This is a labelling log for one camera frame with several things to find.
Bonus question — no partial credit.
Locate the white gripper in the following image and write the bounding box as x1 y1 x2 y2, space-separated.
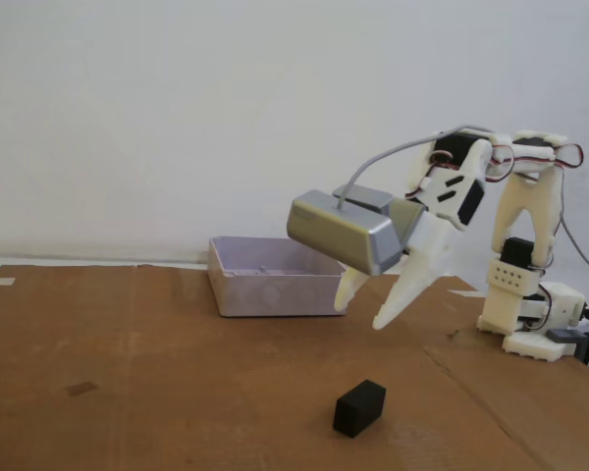
332 209 461 331

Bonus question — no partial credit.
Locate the black rectangular block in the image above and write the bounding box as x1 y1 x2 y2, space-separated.
332 378 389 438

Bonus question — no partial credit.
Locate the pale lavender plastic box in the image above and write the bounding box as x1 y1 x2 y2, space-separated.
207 235 353 319

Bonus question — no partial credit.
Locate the silver webcam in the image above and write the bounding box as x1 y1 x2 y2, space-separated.
285 189 408 277

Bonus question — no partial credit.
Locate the gray black table clamp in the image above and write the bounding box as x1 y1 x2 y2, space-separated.
547 328 589 369

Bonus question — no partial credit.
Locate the brown cardboard sheet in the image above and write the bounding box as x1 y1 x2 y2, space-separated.
0 263 589 471

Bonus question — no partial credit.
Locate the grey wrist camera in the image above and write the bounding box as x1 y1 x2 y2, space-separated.
332 183 426 251

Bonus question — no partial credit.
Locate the gray camera cable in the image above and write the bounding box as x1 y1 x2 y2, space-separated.
337 125 589 287

